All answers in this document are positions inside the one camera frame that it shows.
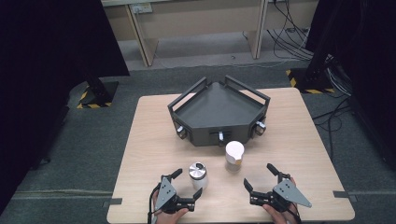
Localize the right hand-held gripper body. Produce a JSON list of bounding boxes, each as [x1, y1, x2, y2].
[[249, 172, 313, 213]]

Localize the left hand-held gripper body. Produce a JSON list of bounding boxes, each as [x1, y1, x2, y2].
[[151, 175, 196, 215]]

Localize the white bottle with silver cap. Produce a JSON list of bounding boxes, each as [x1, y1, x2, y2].
[[188, 161, 209, 191]]

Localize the white jar with white lid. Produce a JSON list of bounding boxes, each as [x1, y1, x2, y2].
[[224, 140, 246, 174]]

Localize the dark grey corner rack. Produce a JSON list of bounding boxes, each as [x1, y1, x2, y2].
[[166, 74, 272, 148]]

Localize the person's right hand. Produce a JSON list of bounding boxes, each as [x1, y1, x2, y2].
[[262, 176, 301, 224]]

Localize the person's left hand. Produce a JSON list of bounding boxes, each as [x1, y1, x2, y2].
[[151, 189, 190, 224]]

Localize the grey tape strip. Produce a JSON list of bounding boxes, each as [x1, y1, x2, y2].
[[102, 197, 123, 208], [332, 189, 358, 203]]

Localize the black stand with striped base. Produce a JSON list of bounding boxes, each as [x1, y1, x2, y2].
[[285, 46, 336, 95], [76, 73, 120, 110]]

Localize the black curtain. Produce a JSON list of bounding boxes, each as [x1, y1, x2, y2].
[[0, 0, 131, 217], [305, 0, 396, 172]]

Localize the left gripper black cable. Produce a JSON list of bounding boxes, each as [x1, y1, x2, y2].
[[147, 182, 162, 224]]

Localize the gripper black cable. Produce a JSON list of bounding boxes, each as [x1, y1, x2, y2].
[[285, 201, 304, 224], [147, 182, 162, 224]]

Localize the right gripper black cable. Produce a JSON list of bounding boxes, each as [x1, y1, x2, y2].
[[285, 201, 304, 224]]

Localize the loose black floor cables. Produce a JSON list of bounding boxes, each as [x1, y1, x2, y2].
[[312, 57, 355, 161]]

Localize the bundle of black floor cables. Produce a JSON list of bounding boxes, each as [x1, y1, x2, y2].
[[266, 0, 316, 62]]

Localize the white wall socket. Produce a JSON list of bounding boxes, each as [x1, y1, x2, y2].
[[130, 2, 154, 15]]

